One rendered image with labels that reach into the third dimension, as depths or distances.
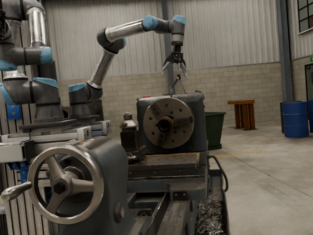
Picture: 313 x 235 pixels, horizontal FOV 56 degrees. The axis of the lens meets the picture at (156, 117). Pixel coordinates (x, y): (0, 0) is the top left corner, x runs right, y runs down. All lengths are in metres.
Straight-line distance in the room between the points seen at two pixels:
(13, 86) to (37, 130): 0.24
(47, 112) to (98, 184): 1.06
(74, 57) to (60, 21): 1.49
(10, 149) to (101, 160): 0.97
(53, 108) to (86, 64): 10.60
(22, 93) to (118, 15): 10.97
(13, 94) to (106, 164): 1.05
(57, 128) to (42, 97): 0.17
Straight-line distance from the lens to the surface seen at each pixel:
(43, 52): 1.36
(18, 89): 1.59
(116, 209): 0.65
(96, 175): 0.53
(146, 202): 1.18
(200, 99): 1.92
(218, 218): 1.65
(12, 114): 1.86
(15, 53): 1.36
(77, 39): 12.36
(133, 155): 1.22
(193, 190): 1.06
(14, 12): 1.67
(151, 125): 1.81
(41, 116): 1.57
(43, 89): 1.58
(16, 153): 1.52
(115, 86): 11.91
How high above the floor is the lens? 1.22
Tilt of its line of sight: 3 degrees down
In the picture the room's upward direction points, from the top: 5 degrees counter-clockwise
